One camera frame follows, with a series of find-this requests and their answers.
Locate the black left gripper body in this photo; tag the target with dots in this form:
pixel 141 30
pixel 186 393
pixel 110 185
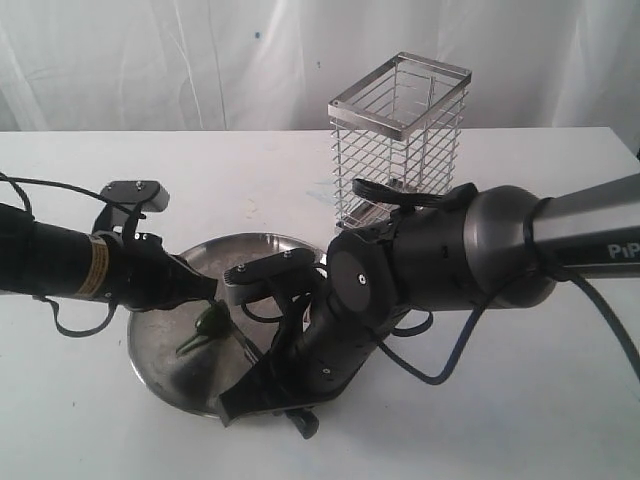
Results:
pixel 141 271

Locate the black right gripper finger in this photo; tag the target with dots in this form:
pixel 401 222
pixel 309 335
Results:
pixel 305 422
pixel 258 392

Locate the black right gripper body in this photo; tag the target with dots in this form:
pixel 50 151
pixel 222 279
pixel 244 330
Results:
pixel 325 339

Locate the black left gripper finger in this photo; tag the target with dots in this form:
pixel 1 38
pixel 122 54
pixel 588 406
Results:
pixel 187 284
pixel 162 306

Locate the green cucumber end with stem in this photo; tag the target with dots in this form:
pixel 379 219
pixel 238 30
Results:
pixel 212 324

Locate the chrome wire utensil holder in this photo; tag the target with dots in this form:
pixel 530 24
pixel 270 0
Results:
pixel 397 126

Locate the black kitchen knife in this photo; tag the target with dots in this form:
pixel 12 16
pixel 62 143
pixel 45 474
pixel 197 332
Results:
pixel 251 352

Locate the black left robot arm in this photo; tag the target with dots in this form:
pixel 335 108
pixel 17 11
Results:
pixel 41 260

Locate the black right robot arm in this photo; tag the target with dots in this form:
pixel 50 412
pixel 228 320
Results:
pixel 503 248

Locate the round stainless steel plate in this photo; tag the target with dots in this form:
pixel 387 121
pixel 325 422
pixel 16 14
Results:
pixel 193 381

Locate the white backdrop curtain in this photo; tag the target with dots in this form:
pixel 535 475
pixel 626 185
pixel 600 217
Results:
pixel 274 65

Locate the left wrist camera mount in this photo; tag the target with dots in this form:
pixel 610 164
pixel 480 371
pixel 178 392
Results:
pixel 125 203

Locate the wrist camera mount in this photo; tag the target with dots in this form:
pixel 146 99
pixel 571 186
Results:
pixel 291 273
pixel 125 203

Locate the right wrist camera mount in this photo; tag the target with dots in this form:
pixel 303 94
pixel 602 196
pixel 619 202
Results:
pixel 291 273

